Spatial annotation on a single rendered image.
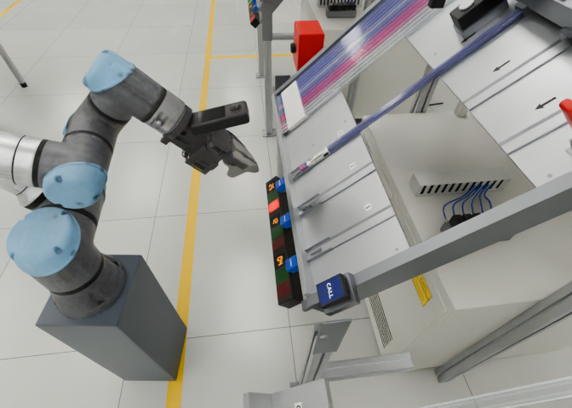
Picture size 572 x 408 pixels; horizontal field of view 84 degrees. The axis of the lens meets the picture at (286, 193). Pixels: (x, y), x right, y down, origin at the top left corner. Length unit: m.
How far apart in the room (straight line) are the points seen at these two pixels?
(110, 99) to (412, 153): 0.83
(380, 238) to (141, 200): 1.43
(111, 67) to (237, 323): 1.03
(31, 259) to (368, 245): 0.59
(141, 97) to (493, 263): 0.82
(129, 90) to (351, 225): 0.45
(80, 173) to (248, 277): 1.00
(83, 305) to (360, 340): 0.95
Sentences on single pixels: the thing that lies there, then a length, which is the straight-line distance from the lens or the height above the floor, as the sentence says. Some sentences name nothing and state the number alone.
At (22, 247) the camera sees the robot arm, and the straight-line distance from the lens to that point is 0.74.
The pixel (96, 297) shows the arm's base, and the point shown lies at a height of 0.59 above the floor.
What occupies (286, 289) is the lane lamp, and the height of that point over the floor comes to 0.66.
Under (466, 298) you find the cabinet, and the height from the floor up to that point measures 0.62.
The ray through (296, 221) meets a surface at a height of 0.73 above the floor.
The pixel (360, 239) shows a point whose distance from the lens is 0.58.
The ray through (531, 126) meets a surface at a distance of 0.57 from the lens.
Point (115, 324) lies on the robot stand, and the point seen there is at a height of 0.55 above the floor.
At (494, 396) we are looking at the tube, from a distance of 0.40.
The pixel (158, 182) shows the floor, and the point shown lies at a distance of 1.86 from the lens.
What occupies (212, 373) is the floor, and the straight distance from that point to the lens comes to 1.32.
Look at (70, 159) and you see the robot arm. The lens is 0.56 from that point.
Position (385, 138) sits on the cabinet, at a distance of 1.10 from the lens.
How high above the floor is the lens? 1.27
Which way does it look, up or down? 48 degrees down
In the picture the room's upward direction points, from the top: 2 degrees clockwise
